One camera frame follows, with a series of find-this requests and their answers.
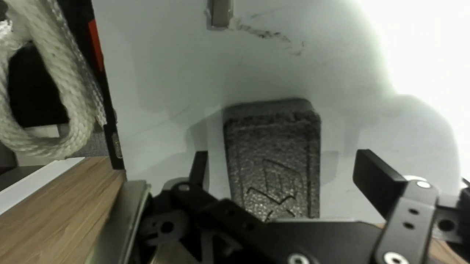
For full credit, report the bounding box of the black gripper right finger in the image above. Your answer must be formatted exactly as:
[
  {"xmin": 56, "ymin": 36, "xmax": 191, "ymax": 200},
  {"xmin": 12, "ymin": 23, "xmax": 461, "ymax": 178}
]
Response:
[{"xmin": 351, "ymin": 148, "xmax": 410, "ymax": 219}]

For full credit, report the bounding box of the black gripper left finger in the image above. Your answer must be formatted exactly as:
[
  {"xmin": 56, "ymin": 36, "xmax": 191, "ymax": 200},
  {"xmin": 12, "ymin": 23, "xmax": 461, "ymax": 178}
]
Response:
[{"xmin": 188, "ymin": 149, "xmax": 210, "ymax": 190}]

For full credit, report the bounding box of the white table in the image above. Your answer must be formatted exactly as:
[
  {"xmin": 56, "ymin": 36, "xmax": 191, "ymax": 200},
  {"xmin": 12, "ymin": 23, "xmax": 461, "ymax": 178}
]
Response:
[{"xmin": 90, "ymin": 0, "xmax": 470, "ymax": 227}]

